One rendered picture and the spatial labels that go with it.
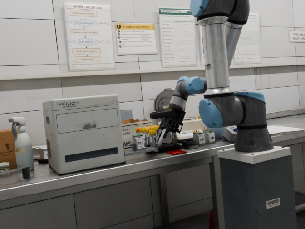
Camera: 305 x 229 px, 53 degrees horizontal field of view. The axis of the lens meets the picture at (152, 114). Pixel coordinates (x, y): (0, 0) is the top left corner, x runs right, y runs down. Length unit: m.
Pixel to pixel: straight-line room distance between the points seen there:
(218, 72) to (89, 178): 0.64
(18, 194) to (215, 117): 0.76
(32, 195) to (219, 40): 0.90
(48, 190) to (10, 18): 1.06
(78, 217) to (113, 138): 0.83
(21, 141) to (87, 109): 0.34
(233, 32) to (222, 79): 0.24
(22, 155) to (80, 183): 0.33
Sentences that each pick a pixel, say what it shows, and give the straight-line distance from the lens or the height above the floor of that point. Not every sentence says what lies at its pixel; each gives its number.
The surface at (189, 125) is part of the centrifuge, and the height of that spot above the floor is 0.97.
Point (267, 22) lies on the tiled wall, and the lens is 2.86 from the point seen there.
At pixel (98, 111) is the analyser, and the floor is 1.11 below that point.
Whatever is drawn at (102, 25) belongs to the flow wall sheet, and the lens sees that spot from 2.01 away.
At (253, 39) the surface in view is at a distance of 2.69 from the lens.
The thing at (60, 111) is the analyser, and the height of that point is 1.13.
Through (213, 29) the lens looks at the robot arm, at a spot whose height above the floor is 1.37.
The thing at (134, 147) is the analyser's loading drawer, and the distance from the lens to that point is 1.38.
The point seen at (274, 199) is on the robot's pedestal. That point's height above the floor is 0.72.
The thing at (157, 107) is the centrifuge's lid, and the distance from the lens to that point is 2.05.
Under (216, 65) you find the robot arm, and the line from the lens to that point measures 1.17.
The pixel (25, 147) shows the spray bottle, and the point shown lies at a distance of 1.44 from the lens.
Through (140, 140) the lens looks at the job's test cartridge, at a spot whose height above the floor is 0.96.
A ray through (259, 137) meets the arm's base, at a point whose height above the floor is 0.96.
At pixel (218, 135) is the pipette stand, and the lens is 1.72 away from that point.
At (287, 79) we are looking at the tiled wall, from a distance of 2.96.
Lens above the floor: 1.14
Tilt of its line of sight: 3 degrees down
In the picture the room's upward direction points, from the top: 5 degrees counter-clockwise
